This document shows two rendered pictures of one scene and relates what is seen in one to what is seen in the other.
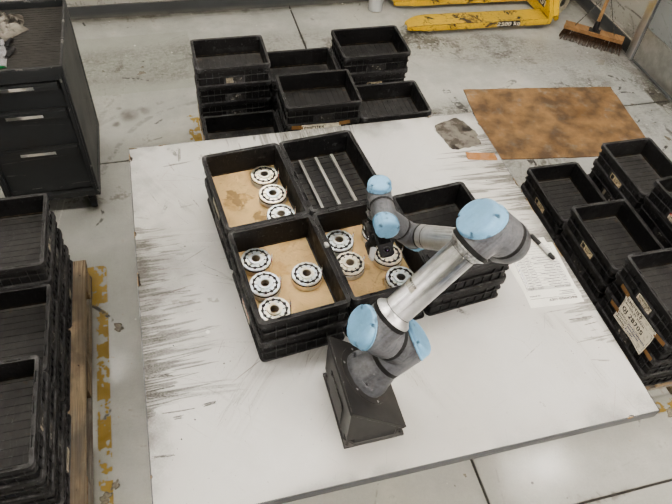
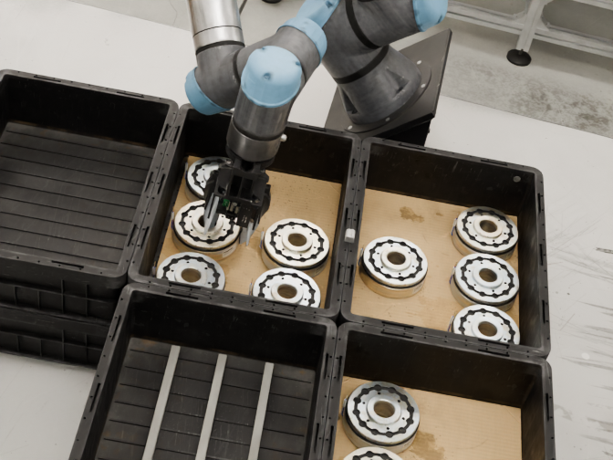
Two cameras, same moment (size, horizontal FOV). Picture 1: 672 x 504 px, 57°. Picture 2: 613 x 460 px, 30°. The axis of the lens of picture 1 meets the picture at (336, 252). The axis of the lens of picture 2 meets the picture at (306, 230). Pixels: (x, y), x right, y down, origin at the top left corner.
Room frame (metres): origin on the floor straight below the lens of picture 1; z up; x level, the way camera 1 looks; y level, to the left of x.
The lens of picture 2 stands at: (2.50, 0.45, 2.12)
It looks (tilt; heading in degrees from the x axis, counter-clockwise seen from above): 45 degrees down; 204
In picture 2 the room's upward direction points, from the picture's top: 11 degrees clockwise
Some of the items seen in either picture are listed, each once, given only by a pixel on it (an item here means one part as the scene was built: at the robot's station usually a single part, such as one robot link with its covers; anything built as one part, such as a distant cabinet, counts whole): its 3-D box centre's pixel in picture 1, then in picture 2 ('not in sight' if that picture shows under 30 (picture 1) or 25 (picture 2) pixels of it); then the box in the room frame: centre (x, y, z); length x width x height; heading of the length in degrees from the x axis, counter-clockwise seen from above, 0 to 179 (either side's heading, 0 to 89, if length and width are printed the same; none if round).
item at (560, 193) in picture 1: (562, 206); not in sight; (2.42, -1.15, 0.26); 0.40 x 0.30 x 0.23; 19
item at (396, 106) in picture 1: (385, 123); not in sight; (2.88, -0.20, 0.31); 0.40 x 0.30 x 0.34; 109
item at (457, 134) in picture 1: (457, 132); not in sight; (2.35, -0.50, 0.71); 0.22 x 0.19 x 0.01; 19
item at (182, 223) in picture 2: (387, 254); (207, 224); (1.43, -0.18, 0.86); 0.10 x 0.10 x 0.01
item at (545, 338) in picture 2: (287, 267); (448, 243); (1.28, 0.15, 0.92); 0.40 x 0.30 x 0.02; 25
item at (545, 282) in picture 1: (541, 271); not in sight; (1.56, -0.78, 0.70); 0.33 x 0.23 x 0.01; 19
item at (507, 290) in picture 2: (264, 284); (486, 277); (1.25, 0.22, 0.86); 0.10 x 0.10 x 0.01
